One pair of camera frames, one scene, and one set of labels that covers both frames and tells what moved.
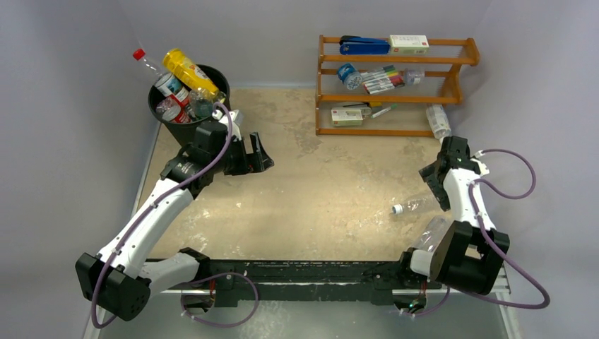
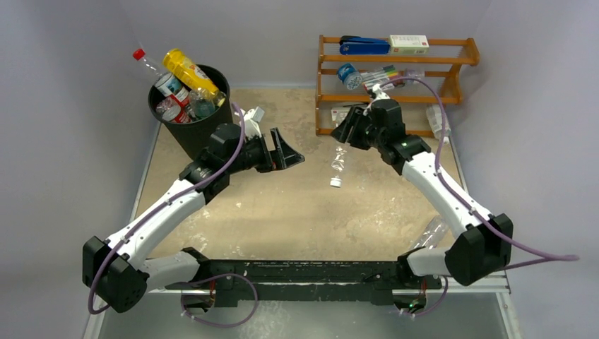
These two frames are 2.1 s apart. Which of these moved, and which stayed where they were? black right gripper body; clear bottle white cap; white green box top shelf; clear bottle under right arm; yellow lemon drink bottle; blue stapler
Moved: clear bottle white cap; black right gripper body
Stayed: white green box top shelf; blue stapler; yellow lemon drink bottle; clear bottle under right arm
